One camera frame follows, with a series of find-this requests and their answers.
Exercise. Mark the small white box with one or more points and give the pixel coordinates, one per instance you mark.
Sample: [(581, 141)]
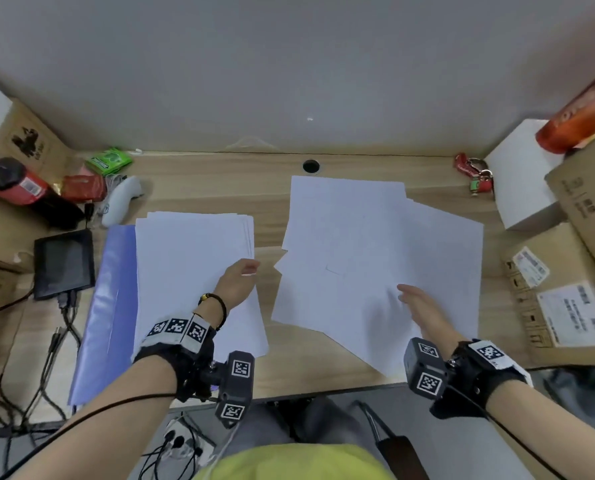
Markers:
[(522, 179)]

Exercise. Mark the gold foil wrapper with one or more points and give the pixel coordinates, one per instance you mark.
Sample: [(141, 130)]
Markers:
[(56, 186)]

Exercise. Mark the brown box with white top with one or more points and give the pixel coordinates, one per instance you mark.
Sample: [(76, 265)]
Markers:
[(27, 139)]

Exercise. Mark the orange drink bottle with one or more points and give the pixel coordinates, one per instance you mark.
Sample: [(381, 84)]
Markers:
[(577, 114)]

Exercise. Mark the tidy white paper stack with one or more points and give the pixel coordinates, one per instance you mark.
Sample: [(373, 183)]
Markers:
[(187, 264)]

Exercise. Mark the small black tablet screen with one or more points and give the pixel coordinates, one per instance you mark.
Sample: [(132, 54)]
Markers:
[(63, 263)]

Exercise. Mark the dark brown chair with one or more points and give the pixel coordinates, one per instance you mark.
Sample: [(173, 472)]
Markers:
[(397, 454)]

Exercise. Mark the pile of white papers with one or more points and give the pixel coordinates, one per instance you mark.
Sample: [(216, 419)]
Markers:
[(357, 254)]

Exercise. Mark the clear tape piece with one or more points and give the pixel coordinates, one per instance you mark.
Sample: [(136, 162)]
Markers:
[(252, 143)]

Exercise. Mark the red snack packet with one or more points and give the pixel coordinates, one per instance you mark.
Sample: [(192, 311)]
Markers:
[(82, 188)]

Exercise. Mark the large cardboard box with window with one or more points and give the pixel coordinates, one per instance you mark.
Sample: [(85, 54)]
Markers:
[(587, 194)]

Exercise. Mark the person's yellow shirt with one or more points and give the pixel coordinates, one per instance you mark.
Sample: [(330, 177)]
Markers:
[(292, 464)]

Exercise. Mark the black wrist camera with markers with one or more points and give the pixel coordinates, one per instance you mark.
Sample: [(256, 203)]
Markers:
[(235, 379), (425, 374)]

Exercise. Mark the person's right forearm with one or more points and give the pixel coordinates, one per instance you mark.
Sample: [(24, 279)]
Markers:
[(542, 434)]

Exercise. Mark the flat cardboard box with labels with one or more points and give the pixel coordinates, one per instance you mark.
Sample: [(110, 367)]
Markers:
[(557, 259)]

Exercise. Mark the white power strip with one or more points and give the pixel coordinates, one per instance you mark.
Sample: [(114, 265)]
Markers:
[(192, 444)]

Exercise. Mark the blue plastic folder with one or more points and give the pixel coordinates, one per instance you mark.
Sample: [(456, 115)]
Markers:
[(107, 304)]

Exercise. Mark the white handheld controller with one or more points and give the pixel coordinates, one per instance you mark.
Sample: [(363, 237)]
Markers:
[(122, 199)]

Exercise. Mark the person's left forearm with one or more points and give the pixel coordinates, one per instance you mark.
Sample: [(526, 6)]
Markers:
[(102, 424)]

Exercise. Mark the red can with black lid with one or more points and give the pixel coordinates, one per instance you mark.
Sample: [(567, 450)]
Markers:
[(22, 189)]

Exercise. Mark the green gum packet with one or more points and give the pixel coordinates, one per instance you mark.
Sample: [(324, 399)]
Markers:
[(108, 161)]

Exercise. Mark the person's right hand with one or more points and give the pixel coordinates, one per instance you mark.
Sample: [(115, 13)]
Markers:
[(427, 317)]

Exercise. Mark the person's left hand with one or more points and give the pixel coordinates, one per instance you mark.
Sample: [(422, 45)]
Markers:
[(237, 284)]

